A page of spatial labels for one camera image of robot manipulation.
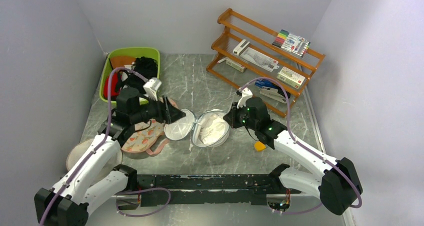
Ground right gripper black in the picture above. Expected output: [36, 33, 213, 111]
[223, 101, 259, 131]

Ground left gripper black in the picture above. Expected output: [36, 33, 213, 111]
[131, 93, 187, 124]

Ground white mesh laundry bag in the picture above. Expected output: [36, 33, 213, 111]
[164, 109, 230, 148]

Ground black lace bra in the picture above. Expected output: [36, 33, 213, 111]
[115, 57, 158, 94]

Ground white lace bra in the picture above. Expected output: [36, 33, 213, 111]
[198, 111, 229, 147]

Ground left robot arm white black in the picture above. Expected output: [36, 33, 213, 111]
[34, 87, 186, 225]

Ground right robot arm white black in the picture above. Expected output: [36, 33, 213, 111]
[223, 97, 363, 215]

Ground floral fabric pad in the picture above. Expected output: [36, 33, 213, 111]
[121, 119, 170, 156]

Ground small orange block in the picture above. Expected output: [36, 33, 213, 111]
[254, 141, 267, 152]

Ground white black stapler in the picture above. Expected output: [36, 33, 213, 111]
[259, 86, 288, 104]

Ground small green white box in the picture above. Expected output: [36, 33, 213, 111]
[225, 58, 246, 73]

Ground white pink marker pen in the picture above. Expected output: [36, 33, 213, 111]
[217, 57, 228, 64]

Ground grey printed flat packet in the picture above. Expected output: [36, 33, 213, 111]
[239, 47, 280, 72]

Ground red cloth item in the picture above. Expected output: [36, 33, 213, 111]
[102, 72, 124, 101]

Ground wooden two-tier shelf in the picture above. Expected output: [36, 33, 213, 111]
[206, 8, 326, 108]

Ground green plastic basket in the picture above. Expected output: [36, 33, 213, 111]
[98, 47, 161, 102]

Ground white black stapler box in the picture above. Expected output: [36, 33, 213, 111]
[232, 39, 250, 56]

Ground orange brown cloth item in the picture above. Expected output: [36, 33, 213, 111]
[108, 56, 136, 69]

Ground white red box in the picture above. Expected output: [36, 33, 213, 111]
[277, 67, 306, 89]

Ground coloured marker pen pack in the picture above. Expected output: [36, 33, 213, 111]
[272, 30, 311, 57]

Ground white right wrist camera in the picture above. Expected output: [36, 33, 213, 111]
[236, 87, 253, 109]

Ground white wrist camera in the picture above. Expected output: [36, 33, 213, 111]
[143, 78, 162, 101]
[236, 87, 253, 109]

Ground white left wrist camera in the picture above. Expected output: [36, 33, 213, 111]
[143, 78, 162, 101]

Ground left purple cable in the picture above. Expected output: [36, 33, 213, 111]
[39, 67, 172, 226]

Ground purple cable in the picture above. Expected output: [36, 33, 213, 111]
[39, 67, 172, 226]
[235, 77, 363, 216]

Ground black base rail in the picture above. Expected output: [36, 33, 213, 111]
[115, 174, 298, 210]

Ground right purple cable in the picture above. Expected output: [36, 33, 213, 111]
[235, 77, 363, 216]

